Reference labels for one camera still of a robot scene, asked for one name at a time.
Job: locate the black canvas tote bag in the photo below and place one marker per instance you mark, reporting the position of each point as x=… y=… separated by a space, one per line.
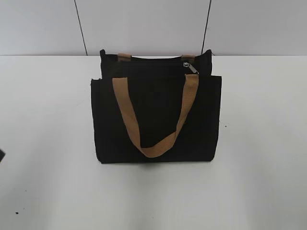
x=155 y=90

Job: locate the silver zipper pull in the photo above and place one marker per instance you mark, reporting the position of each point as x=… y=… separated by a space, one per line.
x=192 y=69

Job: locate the tan front bag handle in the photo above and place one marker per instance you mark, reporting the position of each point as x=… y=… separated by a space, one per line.
x=121 y=91

